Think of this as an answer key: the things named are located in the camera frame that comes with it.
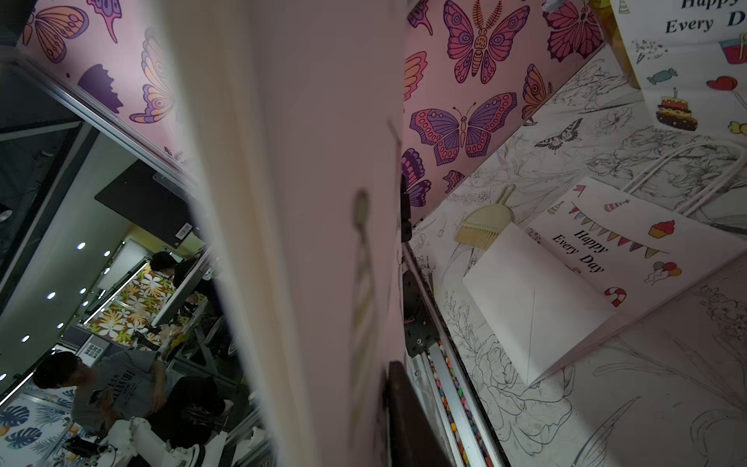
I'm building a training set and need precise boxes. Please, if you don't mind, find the white paper gift bag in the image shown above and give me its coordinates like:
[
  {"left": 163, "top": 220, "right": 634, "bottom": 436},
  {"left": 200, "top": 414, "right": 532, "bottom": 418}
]
[{"left": 463, "top": 147, "right": 746, "bottom": 385}]

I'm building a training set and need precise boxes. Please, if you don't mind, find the person in grey shirt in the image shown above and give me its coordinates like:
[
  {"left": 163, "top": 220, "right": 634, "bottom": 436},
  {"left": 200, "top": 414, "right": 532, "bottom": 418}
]
[{"left": 32, "top": 350, "right": 180, "bottom": 432}]

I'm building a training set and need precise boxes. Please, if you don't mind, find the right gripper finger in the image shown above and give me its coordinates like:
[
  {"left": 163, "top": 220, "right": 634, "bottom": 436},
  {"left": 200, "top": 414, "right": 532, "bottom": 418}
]
[{"left": 385, "top": 361, "right": 451, "bottom": 467}]

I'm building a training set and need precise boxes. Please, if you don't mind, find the potted green leafy plant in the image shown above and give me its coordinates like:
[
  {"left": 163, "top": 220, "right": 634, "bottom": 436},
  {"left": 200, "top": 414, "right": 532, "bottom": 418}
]
[{"left": 589, "top": 0, "right": 640, "bottom": 90}]

